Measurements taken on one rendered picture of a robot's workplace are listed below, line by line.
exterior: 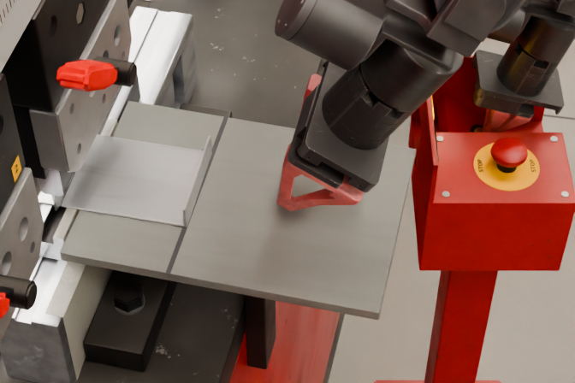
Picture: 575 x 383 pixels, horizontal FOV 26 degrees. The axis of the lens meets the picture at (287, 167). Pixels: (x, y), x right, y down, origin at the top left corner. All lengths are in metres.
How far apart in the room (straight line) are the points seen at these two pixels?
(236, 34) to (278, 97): 0.11
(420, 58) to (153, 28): 0.44
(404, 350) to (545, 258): 0.77
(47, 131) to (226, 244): 0.20
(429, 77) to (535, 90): 0.55
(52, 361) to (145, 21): 0.37
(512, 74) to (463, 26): 0.56
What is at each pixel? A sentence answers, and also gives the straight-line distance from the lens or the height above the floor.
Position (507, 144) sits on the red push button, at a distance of 1.37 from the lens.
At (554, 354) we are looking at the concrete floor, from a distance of 2.20.
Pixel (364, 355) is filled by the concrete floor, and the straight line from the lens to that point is 2.16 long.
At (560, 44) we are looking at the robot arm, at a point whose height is 0.90.
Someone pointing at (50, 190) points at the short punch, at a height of 1.03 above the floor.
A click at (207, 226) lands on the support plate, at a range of 1.03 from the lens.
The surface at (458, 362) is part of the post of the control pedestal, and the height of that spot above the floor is 0.36.
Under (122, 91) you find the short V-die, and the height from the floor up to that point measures 1.00.
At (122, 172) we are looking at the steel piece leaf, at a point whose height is 1.00.
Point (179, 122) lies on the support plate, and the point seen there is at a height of 1.00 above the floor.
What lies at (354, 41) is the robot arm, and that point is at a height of 1.22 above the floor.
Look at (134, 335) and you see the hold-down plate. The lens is 1.09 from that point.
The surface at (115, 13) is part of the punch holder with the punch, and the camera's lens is 0.97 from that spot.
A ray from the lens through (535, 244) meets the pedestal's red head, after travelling 1.41.
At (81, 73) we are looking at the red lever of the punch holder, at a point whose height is 1.24.
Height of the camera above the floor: 1.79
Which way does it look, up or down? 48 degrees down
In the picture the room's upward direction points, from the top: straight up
